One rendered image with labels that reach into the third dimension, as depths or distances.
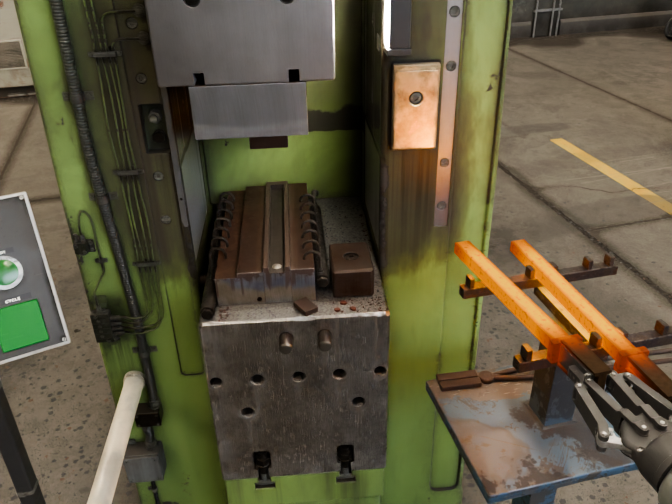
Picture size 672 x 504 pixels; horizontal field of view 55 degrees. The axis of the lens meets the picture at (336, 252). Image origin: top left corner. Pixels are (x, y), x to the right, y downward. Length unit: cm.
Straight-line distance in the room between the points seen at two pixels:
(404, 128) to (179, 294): 63
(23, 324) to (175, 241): 37
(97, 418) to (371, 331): 145
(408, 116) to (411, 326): 53
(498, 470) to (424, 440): 64
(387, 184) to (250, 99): 38
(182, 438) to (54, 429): 85
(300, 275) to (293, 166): 48
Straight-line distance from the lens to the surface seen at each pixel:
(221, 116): 115
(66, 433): 252
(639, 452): 85
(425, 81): 128
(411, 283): 150
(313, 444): 151
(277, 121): 115
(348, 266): 131
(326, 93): 164
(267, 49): 112
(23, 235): 125
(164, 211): 140
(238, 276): 129
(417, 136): 132
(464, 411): 131
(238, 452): 152
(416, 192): 139
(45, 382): 278
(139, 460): 178
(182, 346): 159
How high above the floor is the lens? 166
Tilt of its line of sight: 30 degrees down
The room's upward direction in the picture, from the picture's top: 1 degrees counter-clockwise
